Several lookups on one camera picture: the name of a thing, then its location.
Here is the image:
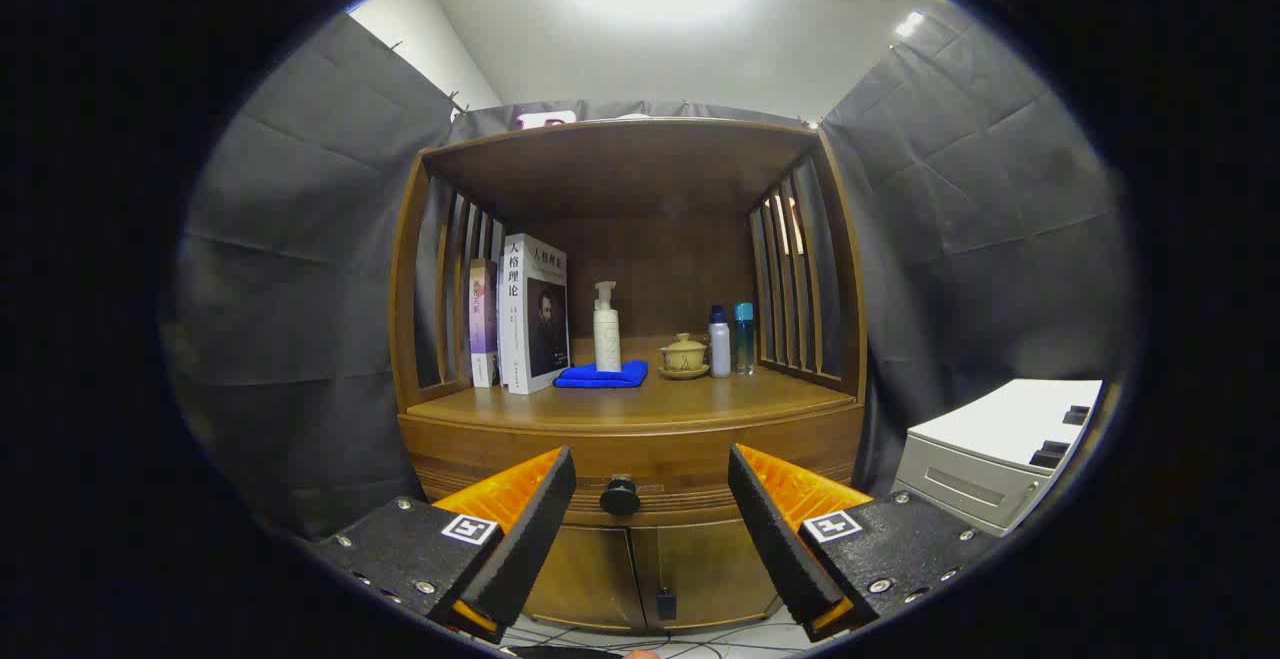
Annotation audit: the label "blue folded cloth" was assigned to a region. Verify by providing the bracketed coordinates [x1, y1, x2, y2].
[553, 360, 649, 389]

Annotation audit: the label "white portrait book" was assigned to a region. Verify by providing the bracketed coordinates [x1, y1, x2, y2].
[500, 233, 571, 396]

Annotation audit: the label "wooden cabinet door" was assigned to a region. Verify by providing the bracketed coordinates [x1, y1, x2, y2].
[628, 519, 786, 632]
[525, 524, 641, 632]

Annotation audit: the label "white bottle with blue cap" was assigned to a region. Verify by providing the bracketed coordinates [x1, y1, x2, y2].
[708, 305, 732, 378]

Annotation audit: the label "wooden cabinet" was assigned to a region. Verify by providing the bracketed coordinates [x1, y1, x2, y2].
[388, 117, 869, 635]

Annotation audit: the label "yellow lidded teacup with saucer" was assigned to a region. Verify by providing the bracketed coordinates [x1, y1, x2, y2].
[658, 332, 711, 380]

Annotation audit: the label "white pump bottle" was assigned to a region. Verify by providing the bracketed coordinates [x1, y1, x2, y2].
[593, 281, 623, 373]

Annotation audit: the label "black floor cables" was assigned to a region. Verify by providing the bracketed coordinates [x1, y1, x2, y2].
[500, 619, 801, 658]

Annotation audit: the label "white grey drawer unit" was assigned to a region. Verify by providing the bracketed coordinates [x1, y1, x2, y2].
[890, 379, 1104, 538]

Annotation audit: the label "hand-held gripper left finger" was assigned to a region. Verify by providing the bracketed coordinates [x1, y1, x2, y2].
[305, 445, 578, 645]

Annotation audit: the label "wooden drawer with black knob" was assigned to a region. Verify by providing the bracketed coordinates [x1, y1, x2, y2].
[400, 424, 864, 530]

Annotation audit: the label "purple book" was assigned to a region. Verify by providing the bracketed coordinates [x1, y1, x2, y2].
[468, 258, 499, 388]

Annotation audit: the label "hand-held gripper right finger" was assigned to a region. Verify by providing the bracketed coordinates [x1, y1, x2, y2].
[727, 443, 1001, 643]

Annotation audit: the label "wooden countertop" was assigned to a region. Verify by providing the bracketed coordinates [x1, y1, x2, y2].
[405, 364, 861, 430]

